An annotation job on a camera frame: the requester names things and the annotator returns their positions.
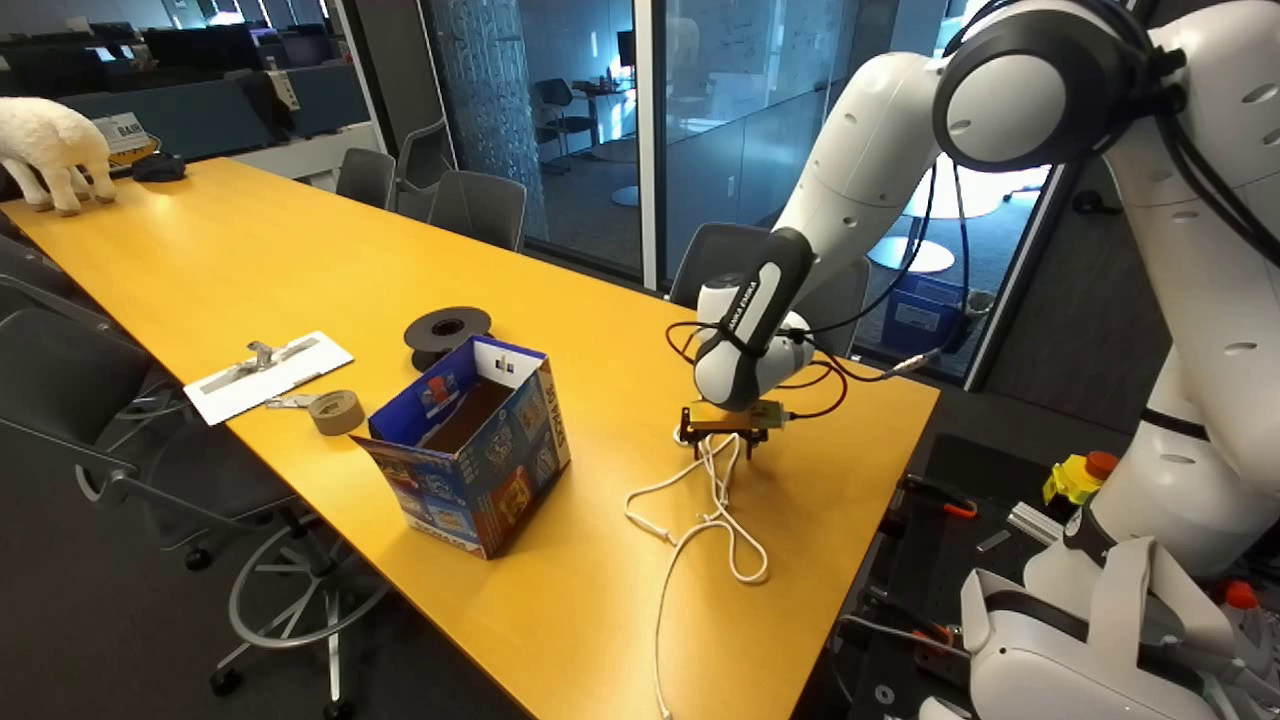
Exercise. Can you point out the small metal clip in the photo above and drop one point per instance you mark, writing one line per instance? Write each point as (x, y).
(258, 353)

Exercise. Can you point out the black office chair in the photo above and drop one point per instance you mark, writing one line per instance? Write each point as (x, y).
(66, 375)

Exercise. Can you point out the blue bin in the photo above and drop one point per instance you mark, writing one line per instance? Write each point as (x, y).
(933, 321)

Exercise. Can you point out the grey tape roll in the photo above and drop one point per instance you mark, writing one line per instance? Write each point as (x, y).
(338, 411)

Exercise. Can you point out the white plush animal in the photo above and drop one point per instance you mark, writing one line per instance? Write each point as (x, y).
(54, 151)

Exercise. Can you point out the small black object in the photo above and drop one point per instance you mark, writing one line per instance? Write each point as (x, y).
(161, 171)

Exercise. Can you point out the blue printed cardboard box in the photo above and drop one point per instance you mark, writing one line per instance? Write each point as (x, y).
(467, 455)

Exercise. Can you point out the black filament spool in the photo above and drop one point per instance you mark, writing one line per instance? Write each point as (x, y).
(447, 330)

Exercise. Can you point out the white VR headset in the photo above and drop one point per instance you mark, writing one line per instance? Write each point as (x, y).
(1066, 654)

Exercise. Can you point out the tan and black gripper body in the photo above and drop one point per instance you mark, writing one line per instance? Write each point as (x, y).
(732, 418)

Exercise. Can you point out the small white box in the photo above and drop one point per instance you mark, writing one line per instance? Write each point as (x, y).
(124, 128)

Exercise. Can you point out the white paper strip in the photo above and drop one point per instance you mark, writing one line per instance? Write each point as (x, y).
(302, 361)

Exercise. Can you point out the black tool cart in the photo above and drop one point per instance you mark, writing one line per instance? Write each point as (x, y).
(921, 575)

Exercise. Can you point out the yellow and red toy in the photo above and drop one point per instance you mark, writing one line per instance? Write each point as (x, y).
(1076, 477)

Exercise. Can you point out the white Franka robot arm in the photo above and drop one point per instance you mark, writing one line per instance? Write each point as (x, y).
(866, 146)

